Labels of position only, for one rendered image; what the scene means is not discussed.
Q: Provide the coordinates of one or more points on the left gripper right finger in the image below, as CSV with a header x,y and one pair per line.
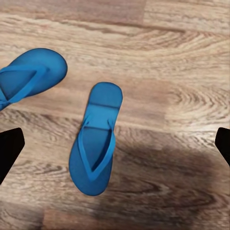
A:
x,y
222,141

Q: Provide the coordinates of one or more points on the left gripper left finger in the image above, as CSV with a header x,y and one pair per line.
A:
x,y
11,144

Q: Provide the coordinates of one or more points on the sandal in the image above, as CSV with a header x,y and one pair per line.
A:
x,y
91,158
33,72

